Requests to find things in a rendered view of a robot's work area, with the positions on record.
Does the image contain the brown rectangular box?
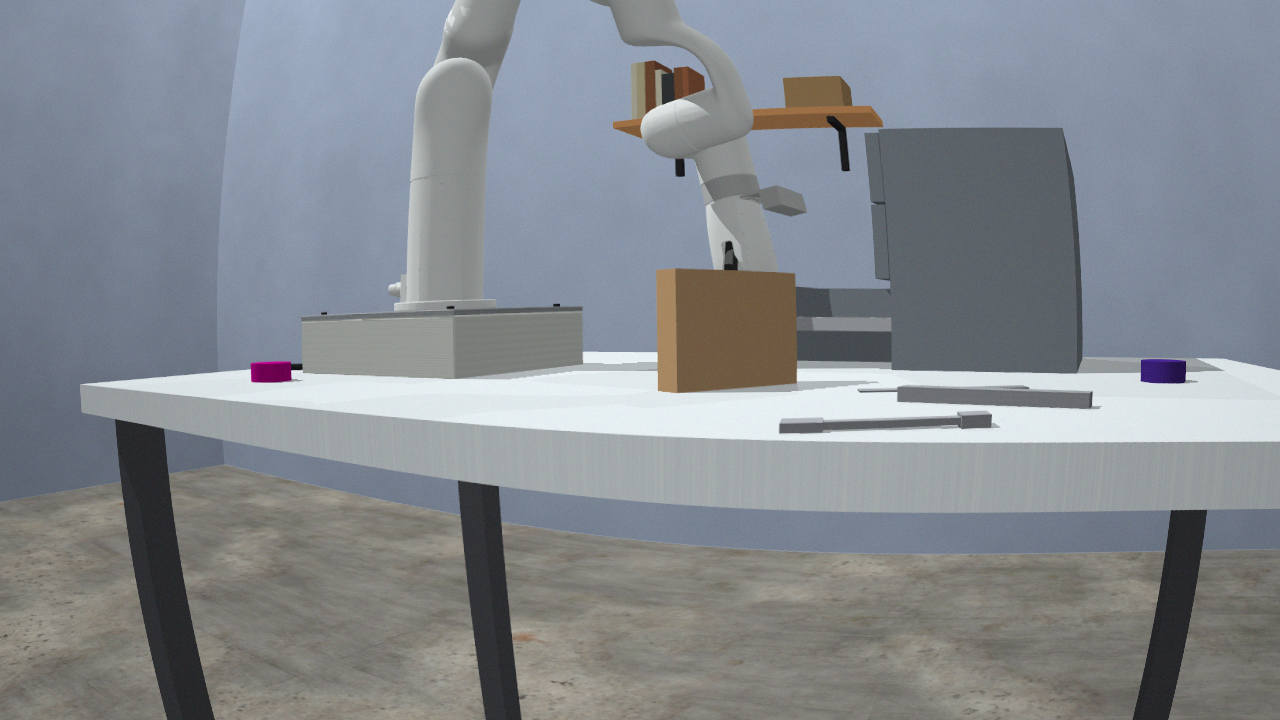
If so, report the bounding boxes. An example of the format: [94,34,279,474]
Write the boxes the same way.
[657,268,797,393]

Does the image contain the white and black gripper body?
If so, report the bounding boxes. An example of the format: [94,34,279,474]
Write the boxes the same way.
[707,195,778,272]

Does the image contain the magenta short cylinder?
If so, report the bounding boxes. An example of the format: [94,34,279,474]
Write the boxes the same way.
[251,361,292,383]

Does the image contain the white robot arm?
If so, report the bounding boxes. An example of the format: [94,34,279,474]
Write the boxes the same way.
[388,0,806,311]

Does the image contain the purple short cylinder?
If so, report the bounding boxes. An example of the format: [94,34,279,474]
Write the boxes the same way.
[1140,359,1187,384]

